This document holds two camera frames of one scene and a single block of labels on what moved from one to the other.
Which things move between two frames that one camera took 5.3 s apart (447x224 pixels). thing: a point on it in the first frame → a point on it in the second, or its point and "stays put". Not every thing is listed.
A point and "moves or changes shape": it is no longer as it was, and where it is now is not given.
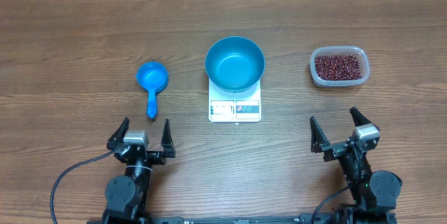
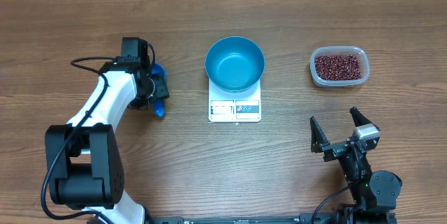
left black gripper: [158, 158] → [162, 91]
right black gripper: [320, 144] stays put
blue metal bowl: [235, 64] stays put
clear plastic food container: [339, 65] stays put
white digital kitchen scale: [242, 107] stays put
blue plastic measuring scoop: [154, 77] moves or changes shape
